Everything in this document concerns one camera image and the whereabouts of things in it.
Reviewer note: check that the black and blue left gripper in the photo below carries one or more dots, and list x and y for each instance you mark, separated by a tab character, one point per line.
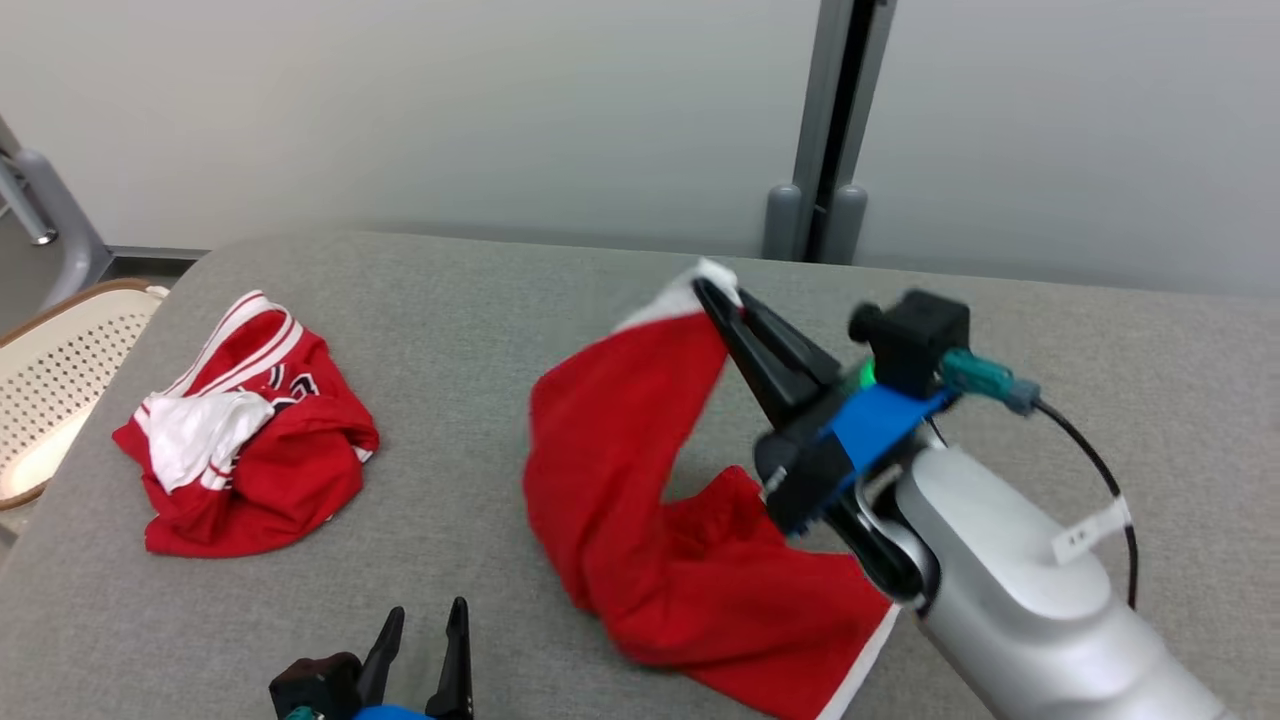
390	713

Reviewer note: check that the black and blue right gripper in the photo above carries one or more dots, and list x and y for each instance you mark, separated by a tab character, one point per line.
860	425

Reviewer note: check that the red jersey with white sleeves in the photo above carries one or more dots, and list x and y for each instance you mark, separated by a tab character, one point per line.
620	450

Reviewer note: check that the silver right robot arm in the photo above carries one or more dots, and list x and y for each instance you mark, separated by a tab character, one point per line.
1010	590

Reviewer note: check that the crumpled red and white jersey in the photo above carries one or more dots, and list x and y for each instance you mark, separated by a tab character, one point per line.
280	470

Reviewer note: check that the grey fabric work surface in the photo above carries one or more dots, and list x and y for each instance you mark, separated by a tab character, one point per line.
450	330

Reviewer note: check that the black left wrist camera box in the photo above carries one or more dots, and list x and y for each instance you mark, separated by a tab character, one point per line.
315	685

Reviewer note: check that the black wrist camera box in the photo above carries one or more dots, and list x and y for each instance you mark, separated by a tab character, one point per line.
915	335
315	685

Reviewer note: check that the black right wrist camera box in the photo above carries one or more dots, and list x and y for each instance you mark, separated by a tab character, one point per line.
915	335

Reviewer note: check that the grey partition post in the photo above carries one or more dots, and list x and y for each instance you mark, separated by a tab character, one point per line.
815	120

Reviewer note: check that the grey metal frame leg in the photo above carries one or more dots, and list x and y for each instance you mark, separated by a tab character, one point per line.
65	230

